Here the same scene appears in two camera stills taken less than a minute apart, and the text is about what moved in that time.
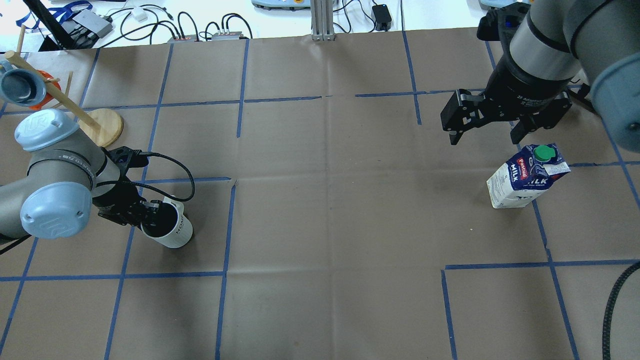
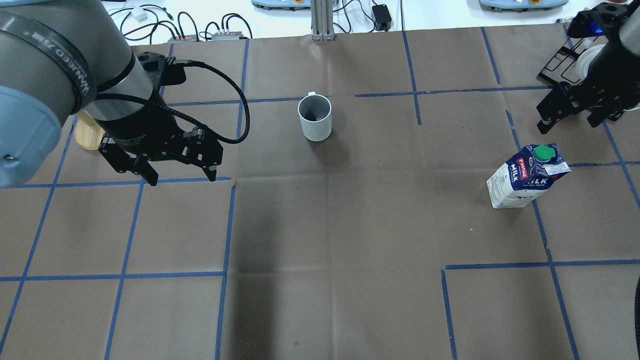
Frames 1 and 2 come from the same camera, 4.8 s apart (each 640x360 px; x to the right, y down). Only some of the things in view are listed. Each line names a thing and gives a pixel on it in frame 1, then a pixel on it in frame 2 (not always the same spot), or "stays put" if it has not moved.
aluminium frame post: (322, 20) stays put
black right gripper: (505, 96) → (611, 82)
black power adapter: (383, 19) stays put
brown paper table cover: (335, 217) stays put
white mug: (182, 233) → (315, 111)
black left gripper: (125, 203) → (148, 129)
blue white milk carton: (526, 176) stays put
